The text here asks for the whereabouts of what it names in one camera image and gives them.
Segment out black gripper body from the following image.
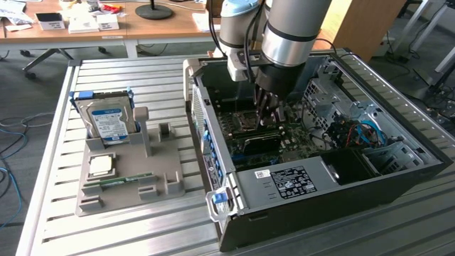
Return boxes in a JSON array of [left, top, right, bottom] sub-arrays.
[[255, 62, 307, 101]]

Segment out CPU socket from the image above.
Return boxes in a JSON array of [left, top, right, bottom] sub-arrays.
[[232, 111, 265, 132]]

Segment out silver metal drive cage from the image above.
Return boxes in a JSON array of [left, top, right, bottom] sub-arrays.
[[301, 78, 352, 126]]

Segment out green motherboard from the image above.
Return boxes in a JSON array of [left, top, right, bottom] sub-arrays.
[[216, 109, 324, 171]]

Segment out white paper sheets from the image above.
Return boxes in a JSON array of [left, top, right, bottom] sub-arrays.
[[191, 12, 221, 33]]

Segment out wooden cabinet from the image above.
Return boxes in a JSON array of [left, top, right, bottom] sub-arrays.
[[317, 0, 408, 62]]

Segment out grey power supply with label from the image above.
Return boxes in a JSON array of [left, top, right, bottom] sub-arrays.
[[235, 159, 339, 210]]

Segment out silver disk bay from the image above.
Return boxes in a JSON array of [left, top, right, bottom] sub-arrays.
[[361, 141, 427, 174]]

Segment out white desk legs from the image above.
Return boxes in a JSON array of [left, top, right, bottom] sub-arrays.
[[392, 0, 455, 73]]

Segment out black open PC case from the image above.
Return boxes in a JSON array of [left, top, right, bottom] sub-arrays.
[[181, 47, 455, 253]]

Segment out black round lamp base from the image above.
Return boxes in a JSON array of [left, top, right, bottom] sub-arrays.
[[135, 0, 175, 20]]

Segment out hard disk in blue carrier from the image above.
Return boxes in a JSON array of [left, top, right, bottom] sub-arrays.
[[69, 90, 137, 146]]

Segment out green RAM stick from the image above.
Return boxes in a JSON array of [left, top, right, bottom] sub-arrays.
[[83, 172, 153, 187]]

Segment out silver CPU chip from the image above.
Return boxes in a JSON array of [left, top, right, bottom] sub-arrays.
[[88, 156, 115, 175]]

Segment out grey parts rack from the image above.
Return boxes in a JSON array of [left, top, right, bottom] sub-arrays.
[[73, 106, 188, 217]]

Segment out small white labelled box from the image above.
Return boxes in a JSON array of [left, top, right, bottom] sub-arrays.
[[96, 13, 120, 31]]

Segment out flat white box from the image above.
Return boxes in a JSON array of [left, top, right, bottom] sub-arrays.
[[66, 15, 100, 34]]

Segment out black chair base with casters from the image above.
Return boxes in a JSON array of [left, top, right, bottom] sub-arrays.
[[18, 47, 109, 80]]

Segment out white box with black inside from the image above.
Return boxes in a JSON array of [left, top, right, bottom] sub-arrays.
[[34, 12, 66, 31]]

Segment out plastic bag with papers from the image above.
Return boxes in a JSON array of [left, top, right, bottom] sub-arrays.
[[0, 0, 34, 32]]

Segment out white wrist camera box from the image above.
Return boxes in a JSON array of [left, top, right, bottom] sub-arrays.
[[225, 50, 257, 82]]

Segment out blue SATA wire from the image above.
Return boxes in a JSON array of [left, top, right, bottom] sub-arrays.
[[355, 120, 388, 148]]

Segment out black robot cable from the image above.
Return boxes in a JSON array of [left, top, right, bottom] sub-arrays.
[[208, 0, 232, 58]]

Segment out wooden desk with white frame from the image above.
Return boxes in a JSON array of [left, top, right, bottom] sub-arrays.
[[0, 0, 223, 58]]

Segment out black floor cable bundle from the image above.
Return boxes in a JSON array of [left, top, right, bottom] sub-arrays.
[[424, 84, 455, 121]]

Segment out grey floor cable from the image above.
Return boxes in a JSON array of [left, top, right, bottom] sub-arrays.
[[0, 110, 54, 129]]

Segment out blue floor cable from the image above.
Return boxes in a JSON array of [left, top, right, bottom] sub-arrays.
[[0, 127, 28, 230]]

